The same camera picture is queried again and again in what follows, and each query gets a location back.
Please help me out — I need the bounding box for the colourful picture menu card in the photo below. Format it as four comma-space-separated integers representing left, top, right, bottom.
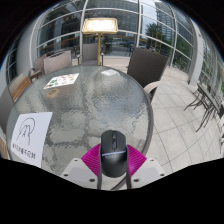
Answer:
43, 72, 80, 90

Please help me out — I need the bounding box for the grey wicker armchair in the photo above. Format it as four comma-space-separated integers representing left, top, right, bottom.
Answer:
28, 54, 46, 81

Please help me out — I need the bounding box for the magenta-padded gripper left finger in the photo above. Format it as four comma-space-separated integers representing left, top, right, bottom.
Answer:
60, 143, 103, 191

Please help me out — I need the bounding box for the grey wicker chair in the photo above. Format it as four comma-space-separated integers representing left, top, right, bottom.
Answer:
42, 49, 73, 75
77, 42, 100, 65

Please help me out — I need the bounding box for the gold menu stand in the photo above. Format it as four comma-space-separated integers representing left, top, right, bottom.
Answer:
81, 17, 120, 67

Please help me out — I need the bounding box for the black computer mouse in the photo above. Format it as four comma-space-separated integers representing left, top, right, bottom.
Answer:
99, 129, 129, 179

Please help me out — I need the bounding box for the round tan table ring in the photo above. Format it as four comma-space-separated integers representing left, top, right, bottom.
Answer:
45, 88, 61, 99

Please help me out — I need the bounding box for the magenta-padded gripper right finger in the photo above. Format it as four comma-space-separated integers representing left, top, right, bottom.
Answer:
126, 144, 167, 190

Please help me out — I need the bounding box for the black metal outdoor furniture group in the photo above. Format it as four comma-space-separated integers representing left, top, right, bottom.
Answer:
183, 80, 224, 135

